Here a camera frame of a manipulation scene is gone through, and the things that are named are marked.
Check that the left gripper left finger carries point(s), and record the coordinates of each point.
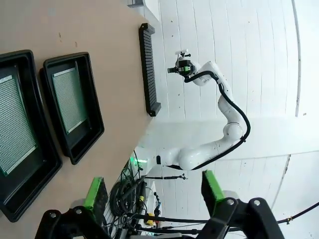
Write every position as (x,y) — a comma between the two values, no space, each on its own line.
(96,199)

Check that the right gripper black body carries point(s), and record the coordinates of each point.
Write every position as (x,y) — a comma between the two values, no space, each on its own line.
(192,69)

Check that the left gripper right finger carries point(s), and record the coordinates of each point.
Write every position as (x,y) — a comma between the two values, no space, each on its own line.
(211,189)

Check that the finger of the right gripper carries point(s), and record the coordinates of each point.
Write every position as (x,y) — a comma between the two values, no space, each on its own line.
(173,70)
(187,68)

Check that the black plastic ESD tray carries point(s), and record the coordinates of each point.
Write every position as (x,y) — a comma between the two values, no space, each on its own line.
(15,194)
(94,119)

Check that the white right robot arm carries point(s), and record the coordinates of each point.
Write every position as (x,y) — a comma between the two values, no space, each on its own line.
(231,107)

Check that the black slotted board rack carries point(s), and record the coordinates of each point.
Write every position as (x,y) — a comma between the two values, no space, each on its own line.
(148,69)

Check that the thin black rod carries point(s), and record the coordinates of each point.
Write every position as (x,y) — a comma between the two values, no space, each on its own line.
(167,177)

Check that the green status light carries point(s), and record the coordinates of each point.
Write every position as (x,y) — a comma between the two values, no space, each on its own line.
(133,159)

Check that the black rod with yellow clamp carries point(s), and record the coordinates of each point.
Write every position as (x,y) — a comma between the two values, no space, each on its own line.
(304,212)

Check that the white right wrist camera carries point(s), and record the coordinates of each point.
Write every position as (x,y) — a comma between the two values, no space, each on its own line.
(181,52)

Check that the black camera stand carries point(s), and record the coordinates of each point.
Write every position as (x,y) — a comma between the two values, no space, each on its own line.
(174,219)

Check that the white wall conduit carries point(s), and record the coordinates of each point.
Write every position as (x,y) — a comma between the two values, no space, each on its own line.
(298,74)

